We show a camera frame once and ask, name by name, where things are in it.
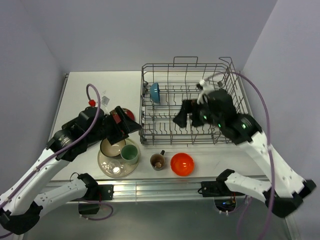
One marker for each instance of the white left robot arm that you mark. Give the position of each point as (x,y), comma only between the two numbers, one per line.
(22,206)

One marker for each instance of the light green cup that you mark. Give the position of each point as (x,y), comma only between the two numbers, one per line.
(130,154)

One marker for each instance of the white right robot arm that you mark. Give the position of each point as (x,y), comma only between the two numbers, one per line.
(285,190)

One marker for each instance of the grey wire dish rack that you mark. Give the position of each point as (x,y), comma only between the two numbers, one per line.
(177,82)

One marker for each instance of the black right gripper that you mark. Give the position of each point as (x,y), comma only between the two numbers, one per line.
(187,106)

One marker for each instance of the large cream round plate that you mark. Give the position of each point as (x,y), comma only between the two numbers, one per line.
(120,159)

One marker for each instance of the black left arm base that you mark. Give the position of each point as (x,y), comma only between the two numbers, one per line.
(94,203)

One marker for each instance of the aluminium frame rail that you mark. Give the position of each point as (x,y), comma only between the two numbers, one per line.
(154,210)

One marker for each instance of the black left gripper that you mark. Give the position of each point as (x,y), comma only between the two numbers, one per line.
(121,129)

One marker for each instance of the dark bowl beige inside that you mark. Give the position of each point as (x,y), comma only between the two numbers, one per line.
(111,150)

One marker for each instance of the red floral round plate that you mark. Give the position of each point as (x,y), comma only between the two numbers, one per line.
(128,112)

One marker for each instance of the clear glass cup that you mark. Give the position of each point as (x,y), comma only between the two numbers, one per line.
(114,167)

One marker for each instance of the orange plastic bowl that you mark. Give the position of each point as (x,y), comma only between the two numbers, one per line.
(182,164)

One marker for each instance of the blue ceramic bowl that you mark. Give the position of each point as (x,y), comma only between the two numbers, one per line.
(155,93)

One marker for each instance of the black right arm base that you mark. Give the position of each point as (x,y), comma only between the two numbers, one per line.
(225,201)

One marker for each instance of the dark brown mug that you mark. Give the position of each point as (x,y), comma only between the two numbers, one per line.
(158,160)

